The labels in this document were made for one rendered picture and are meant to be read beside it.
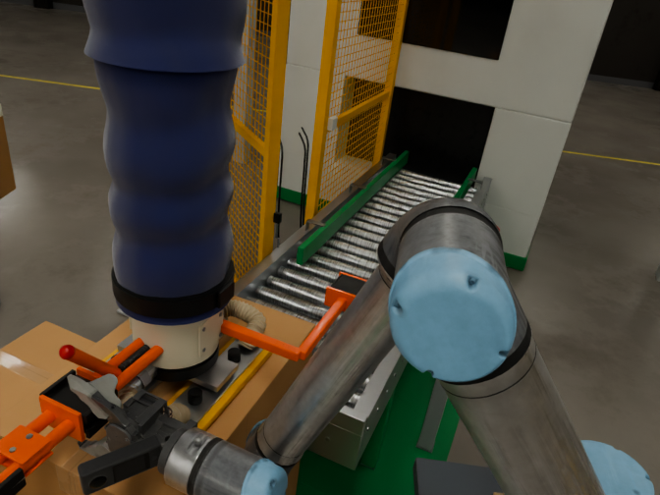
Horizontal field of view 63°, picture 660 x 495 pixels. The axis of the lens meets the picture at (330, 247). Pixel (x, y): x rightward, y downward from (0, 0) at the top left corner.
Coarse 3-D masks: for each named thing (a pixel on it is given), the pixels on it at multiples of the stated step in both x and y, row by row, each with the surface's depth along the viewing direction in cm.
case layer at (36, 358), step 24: (24, 336) 178; (48, 336) 179; (72, 336) 180; (0, 360) 167; (24, 360) 168; (48, 360) 169; (0, 384) 159; (24, 384) 160; (0, 408) 152; (288, 480) 155
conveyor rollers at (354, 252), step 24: (384, 192) 317; (408, 192) 321; (432, 192) 326; (456, 192) 335; (360, 216) 287; (384, 216) 292; (336, 240) 260; (360, 240) 263; (288, 264) 239; (312, 264) 237; (336, 264) 241; (360, 264) 245; (264, 288) 217; (288, 288) 221; (312, 288) 227; (288, 312) 205; (312, 312) 209
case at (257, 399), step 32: (128, 320) 129; (288, 320) 136; (96, 352) 119; (160, 384) 112; (256, 384) 116; (288, 384) 129; (0, 416) 101; (32, 416) 102; (224, 416) 107; (256, 416) 114; (64, 448) 96; (32, 480) 100; (64, 480) 95; (128, 480) 92; (160, 480) 93
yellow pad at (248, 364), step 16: (224, 352) 119; (240, 352) 117; (256, 352) 121; (240, 368) 115; (256, 368) 118; (192, 384) 110; (224, 384) 111; (240, 384) 112; (176, 400) 106; (192, 400) 104; (208, 400) 107; (224, 400) 108; (192, 416) 102; (208, 416) 104
